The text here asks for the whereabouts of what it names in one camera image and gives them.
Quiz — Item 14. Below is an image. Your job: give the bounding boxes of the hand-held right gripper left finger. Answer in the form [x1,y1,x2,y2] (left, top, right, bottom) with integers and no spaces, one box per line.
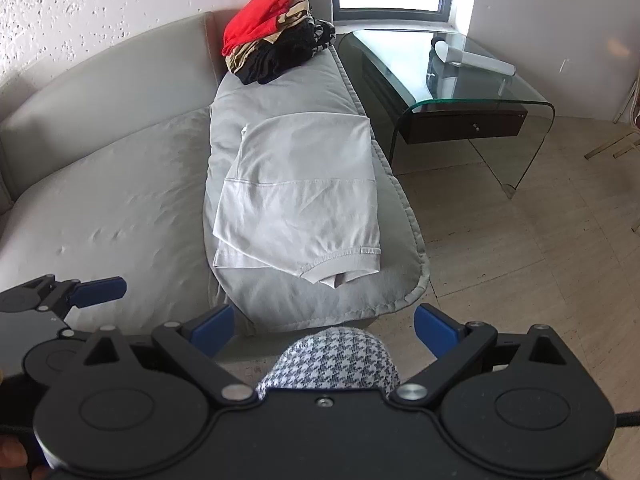
[82,304,254,404]

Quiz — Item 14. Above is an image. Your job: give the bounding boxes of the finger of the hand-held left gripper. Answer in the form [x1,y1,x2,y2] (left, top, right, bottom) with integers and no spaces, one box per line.
[50,276,127,318]

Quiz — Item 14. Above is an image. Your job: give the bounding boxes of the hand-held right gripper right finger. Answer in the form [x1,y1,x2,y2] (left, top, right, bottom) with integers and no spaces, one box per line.
[391,303,562,404]

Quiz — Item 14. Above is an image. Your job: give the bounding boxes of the white shirt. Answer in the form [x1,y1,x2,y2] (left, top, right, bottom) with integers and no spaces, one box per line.
[212,110,384,290]

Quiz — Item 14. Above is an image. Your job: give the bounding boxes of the pile of red and black clothes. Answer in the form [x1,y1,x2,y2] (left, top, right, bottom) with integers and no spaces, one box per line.
[225,0,316,74]

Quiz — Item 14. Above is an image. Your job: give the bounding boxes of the person's left hand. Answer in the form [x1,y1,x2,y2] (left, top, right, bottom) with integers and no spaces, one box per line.
[0,435,48,480]

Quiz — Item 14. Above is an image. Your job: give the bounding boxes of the person's houndstooth trouser leg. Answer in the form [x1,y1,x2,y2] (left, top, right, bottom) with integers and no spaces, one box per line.
[255,326,402,404]

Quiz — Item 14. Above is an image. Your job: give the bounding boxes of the grey sofa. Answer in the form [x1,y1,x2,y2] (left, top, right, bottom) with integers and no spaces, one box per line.
[0,10,382,367]

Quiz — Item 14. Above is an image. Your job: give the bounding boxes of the dark drawer unit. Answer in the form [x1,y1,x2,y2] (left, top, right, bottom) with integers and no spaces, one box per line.
[360,55,530,146]

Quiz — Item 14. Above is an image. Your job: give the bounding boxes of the white cylinder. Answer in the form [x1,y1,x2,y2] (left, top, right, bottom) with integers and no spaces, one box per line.
[432,40,517,77]

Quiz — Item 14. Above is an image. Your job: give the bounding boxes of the glass side table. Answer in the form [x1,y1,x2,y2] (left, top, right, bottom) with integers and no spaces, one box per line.
[335,29,557,201]

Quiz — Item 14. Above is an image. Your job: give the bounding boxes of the red garment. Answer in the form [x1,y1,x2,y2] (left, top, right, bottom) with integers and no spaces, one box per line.
[221,0,294,59]

